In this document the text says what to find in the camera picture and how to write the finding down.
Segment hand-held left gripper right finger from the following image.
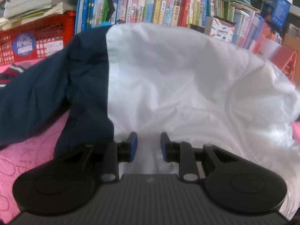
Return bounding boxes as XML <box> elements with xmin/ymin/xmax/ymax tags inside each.
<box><xmin>160</xmin><ymin>132</ymin><xmax>243</xmax><ymax>183</ymax></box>

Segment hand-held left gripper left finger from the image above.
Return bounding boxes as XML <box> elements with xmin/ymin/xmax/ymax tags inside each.
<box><xmin>54</xmin><ymin>132</ymin><xmax>138</xmax><ymax>184</ymax></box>

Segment white and navy jacket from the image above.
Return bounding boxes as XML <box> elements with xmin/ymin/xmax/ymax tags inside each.
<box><xmin>0</xmin><ymin>23</ymin><xmax>300</xmax><ymax>221</ymax></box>

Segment row of colourful children's books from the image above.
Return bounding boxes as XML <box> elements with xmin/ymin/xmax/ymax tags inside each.
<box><xmin>115</xmin><ymin>0</ymin><xmax>193</xmax><ymax>28</ymax></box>

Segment large red plastic crate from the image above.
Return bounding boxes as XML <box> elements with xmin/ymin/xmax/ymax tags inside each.
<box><xmin>0</xmin><ymin>11</ymin><xmax>77</xmax><ymax>66</ymax></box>

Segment row of thin blue books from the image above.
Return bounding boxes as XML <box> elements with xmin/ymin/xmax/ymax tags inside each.
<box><xmin>75</xmin><ymin>0</ymin><xmax>118</xmax><ymax>35</ymax></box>

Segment row of pastel spine books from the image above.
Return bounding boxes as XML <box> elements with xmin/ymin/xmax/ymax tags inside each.
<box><xmin>231</xmin><ymin>9</ymin><xmax>284</xmax><ymax>55</ymax></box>

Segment row of green spine books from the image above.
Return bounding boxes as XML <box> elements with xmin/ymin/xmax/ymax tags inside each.
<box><xmin>187</xmin><ymin>0</ymin><xmax>235</xmax><ymax>26</ymax></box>

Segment orange wooden stand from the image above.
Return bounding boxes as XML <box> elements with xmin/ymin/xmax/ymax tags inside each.
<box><xmin>272</xmin><ymin>44</ymin><xmax>300</xmax><ymax>85</ymax></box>

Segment brown cardboard box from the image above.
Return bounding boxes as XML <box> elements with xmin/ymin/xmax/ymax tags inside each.
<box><xmin>282</xmin><ymin>23</ymin><xmax>300</xmax><ymax>50</ymax></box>

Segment stack of papers and booklets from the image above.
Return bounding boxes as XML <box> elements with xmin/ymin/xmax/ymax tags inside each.
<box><xmin>0</xmin><ymin>0</ymin><xmax>77</xmax><ymax>29</ymax></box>

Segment blue cardboard box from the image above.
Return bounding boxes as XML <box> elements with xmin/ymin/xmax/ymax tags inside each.
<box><xmin>261</xmin><ymin>0</ymin><xmax>294</xmax><ymax>30</ymax></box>

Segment black strap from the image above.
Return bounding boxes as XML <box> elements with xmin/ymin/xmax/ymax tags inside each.
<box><xmin>106</xmin><ymin>0</ymin><xmax>118</xmax><ymax>22</ymax></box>

